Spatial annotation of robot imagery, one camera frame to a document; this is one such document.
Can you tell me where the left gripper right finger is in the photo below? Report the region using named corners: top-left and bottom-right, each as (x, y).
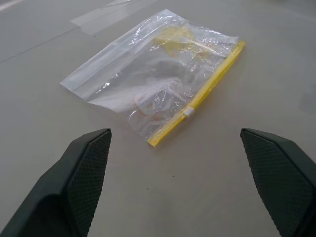
top-left (240, 127), bottom-right (316, 237)

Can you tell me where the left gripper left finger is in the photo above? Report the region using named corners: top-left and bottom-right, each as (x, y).
top-left (0, 127), bottom-right (113, 237)

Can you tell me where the clear yellow zipper bag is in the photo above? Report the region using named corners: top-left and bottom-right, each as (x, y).
top-left (59, 9), bottom-right (246, 148)

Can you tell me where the clear tape strip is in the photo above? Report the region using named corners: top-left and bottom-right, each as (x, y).
top-left (70, 12), bottom-right (119, 37)

